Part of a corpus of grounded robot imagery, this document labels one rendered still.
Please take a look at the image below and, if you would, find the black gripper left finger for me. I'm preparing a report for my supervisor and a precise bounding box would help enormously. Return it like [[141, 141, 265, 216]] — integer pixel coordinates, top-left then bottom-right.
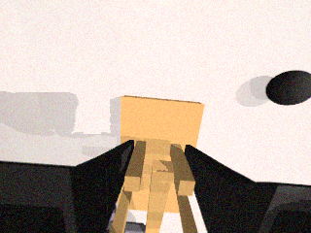
[[0, 140, 134, 233]]

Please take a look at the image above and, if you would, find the black ball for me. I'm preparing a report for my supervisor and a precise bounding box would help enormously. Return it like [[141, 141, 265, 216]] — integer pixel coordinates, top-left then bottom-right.
[[266, 70, 311, 106]]

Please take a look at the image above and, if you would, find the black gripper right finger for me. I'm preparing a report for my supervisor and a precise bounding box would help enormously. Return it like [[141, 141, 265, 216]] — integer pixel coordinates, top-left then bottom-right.
[[184, 145, 311, 233]]

